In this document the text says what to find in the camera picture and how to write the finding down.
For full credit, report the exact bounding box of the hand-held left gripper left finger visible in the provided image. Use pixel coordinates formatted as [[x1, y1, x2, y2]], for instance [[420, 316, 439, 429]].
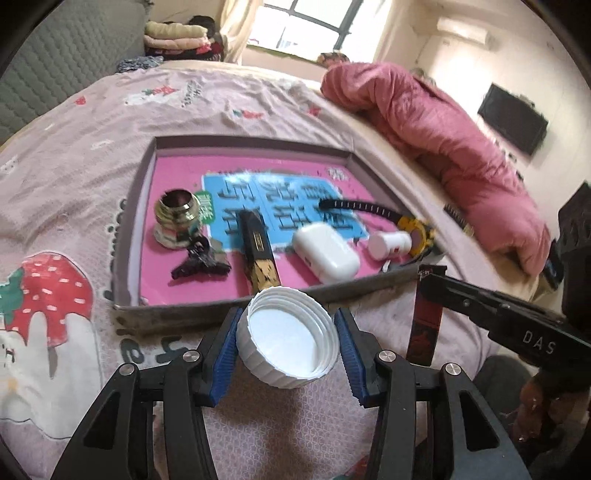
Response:
[[51, 307, 245, 480]]

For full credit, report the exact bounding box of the pink quilt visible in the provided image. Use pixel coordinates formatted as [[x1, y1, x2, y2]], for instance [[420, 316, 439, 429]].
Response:
[[320, 61, 553, 276]]

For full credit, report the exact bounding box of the grey cardboard box tray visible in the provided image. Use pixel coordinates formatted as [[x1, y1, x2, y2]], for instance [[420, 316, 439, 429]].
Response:
[[112, 135, 450, 337]]

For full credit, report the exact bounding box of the person's right hand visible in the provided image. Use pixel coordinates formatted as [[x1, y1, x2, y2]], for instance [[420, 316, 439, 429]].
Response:
[[513, 369, 583, 446]]

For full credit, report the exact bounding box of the black wall television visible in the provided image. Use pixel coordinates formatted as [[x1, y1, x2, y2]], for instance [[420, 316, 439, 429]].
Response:
[[477, 83, 550, 158]]

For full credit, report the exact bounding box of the colourful item on windowsill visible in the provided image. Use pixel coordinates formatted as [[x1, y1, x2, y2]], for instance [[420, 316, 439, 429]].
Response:
[[316, 52, 352, 68]]

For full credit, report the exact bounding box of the dark floral cloth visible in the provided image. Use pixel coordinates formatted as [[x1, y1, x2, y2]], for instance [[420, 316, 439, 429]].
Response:
[[115, 55, 165, 75]]

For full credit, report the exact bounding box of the pink book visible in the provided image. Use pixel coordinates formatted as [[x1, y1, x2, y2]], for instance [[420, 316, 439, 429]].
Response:
[[141, 154, 402, 308]]

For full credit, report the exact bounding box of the window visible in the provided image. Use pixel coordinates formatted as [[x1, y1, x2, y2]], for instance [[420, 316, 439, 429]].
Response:
[[256, 0, 398, 60]]

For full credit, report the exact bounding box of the red and black marker pen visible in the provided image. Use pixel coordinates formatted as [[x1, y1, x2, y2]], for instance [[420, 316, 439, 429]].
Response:
[[405, 264, 448, 368]]

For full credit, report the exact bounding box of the white jar lid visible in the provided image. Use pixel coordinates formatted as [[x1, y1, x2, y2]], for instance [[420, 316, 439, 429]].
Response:
[[235, 286, 334, 391]]

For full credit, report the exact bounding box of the black and gold box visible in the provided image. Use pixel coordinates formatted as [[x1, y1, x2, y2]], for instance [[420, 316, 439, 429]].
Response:
[[237, 209, 282, 295]]

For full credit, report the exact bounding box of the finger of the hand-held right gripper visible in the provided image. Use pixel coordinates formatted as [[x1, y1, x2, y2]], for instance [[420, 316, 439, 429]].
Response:
[[418, 271, 570, 344]]

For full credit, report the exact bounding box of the grey quilted headboard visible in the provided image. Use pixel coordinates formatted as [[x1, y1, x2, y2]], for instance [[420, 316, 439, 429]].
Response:
[[0, 0, 147, 146]]

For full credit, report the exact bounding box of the brass lamp socket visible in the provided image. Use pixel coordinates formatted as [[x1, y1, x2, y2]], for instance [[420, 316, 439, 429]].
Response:
[[154, 188, 205, 248]]

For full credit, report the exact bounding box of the white air conditioner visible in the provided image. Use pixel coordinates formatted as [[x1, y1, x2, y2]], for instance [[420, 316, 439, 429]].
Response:
[[434, 16, 493, 51]]

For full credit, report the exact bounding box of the yellow and black wristwatch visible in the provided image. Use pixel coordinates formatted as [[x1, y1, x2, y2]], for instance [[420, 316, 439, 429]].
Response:
[[318, 198, 438, 273]]

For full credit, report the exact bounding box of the white earbuds case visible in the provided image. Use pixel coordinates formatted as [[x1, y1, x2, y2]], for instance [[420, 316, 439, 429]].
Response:
[[292, 222, 361, 284]]

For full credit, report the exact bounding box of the black hair clip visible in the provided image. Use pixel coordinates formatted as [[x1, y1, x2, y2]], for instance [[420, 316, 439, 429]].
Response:
[[171, 234, 232, 281]]

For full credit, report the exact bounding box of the cream curtain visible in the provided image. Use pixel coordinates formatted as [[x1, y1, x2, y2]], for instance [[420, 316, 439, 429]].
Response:
[[374, 0, 419, 65], [219, 0, 265, 64]]

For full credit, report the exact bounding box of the stack of folded clothes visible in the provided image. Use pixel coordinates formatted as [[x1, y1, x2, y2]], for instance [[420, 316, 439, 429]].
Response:
[[143, 15, 225, 62]]

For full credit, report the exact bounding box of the strawberry printed blanket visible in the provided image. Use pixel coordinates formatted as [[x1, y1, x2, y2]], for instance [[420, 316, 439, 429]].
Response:
[[0, 67, 490, 480]]

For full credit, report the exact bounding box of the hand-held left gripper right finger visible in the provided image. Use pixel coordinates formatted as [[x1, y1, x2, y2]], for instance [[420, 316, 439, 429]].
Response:
[[333, 308, 532, 480]]

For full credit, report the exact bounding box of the white pill bottle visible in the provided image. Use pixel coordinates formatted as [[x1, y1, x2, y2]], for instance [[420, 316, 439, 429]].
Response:
[[368, 231, 413, 262]]

